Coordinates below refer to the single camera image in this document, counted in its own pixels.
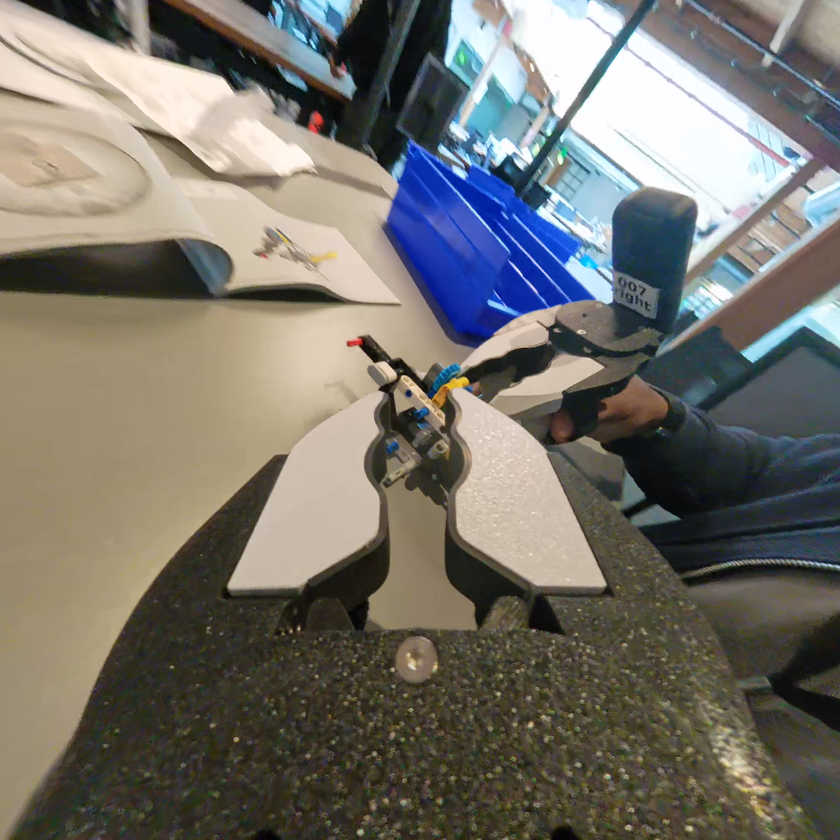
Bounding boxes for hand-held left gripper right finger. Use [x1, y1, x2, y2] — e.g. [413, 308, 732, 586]
[446, 387, 608, 601]

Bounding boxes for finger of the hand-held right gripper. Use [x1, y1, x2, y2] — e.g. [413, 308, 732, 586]
[476, 357, 608, 446]
[458, 303, 562, 389]

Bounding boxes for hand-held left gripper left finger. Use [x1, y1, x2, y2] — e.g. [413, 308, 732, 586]
[226, 392, 392, 601]

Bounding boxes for blue plastic bin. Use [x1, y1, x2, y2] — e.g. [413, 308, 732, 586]
[384, 141, 526, 349]
[469, 164, 595, 329]

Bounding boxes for partly built lego model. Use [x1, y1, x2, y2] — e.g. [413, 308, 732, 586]
[346, 335, 483, 490]

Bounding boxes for lego instruction booklet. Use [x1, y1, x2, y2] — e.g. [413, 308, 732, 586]
[0, 92, 403, 306]

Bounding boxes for person's right forearm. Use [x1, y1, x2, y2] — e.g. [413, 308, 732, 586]
[607, 387, 840, 519]

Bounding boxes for black wristwatch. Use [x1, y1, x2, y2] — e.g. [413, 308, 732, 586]
[655, 392, 686, 442]

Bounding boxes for dark screen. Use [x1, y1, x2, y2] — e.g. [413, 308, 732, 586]
[705, 326, 840, 454]

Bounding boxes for person's dark blue jacket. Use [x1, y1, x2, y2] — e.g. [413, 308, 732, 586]
[630, 489, 840, 581]

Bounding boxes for black monitor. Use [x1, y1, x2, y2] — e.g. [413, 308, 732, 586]
[395, 52, 471, 157]

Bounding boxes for black pole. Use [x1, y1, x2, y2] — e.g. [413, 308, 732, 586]
[521, 0, 659, 198]

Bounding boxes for person's grey trousers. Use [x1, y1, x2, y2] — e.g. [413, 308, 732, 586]
[682, 567, 840, 686]

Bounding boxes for crumpled white paper bag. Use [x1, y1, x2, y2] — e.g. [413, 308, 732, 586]
[85, 39, 319, 178]

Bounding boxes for wooden table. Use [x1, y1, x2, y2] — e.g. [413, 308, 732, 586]
[161, 0, 358, 102]

